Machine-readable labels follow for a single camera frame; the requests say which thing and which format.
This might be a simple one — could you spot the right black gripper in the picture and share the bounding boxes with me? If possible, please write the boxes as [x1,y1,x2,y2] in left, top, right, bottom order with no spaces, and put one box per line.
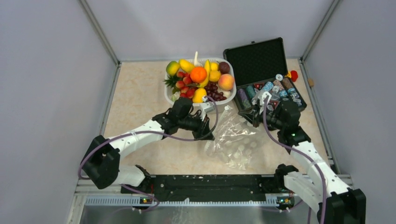
[238,102,285,130]

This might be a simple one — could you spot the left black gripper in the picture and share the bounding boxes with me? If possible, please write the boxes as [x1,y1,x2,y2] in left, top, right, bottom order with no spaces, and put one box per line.
[178,112,215,141]

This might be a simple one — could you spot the clear zip top bag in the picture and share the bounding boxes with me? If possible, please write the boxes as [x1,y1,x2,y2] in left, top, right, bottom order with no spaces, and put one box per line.
[204,105,265,170]

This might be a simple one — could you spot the orange persimmon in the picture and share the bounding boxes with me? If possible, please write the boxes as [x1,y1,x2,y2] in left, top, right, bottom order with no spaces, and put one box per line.
[190,67,206,83]

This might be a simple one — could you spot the white peeled banana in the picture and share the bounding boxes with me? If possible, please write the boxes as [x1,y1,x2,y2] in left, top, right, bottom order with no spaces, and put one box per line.
[193,51,203,67]

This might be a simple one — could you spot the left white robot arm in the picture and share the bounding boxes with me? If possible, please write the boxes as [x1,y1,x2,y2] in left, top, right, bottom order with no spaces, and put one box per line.
[78,96,218,193]

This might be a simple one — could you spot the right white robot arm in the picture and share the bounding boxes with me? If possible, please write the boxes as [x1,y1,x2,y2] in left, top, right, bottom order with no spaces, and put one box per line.
[238,99,366,224]

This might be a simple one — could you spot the yellow lemon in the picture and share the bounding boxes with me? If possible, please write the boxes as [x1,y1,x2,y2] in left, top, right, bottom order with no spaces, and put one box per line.
[192,88,207,103]

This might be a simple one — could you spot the purple grape bunch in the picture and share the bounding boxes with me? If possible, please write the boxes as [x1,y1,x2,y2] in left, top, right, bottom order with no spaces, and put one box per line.
[204,82,227,101]

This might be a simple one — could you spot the peach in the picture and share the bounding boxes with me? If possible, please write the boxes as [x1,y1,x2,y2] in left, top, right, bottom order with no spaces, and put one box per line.
[218,74,235,91]

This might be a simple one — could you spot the black poker chip case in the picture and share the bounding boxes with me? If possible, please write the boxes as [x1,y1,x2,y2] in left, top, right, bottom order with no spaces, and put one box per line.
[223,37,307,115]

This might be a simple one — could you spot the yellow wrinkled fruit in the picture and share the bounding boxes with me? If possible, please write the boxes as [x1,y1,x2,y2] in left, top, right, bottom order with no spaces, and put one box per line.
[209,70,221,83]

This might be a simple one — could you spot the green pineapple crown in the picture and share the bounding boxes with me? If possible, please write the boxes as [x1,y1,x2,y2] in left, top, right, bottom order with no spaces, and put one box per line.
[163,75,182,94]

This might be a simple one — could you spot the dark purple passion fruit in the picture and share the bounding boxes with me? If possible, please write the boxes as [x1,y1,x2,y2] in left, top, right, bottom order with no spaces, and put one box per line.
[219,62,231,74]

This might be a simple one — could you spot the small wooden block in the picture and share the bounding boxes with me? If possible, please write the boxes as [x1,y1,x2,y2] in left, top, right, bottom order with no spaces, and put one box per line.
[307,78,315,88]

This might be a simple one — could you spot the white plastic fruit basket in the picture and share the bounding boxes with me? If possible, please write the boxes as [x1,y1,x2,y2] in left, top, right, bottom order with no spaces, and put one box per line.
[163,58,236,111]

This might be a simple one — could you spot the green yellow mango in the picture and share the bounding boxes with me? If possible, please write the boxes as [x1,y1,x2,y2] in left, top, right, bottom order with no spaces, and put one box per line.
[166,61,180,76]

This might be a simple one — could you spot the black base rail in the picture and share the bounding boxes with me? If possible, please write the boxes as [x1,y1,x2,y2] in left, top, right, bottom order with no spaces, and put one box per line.
[120,175,296,209]

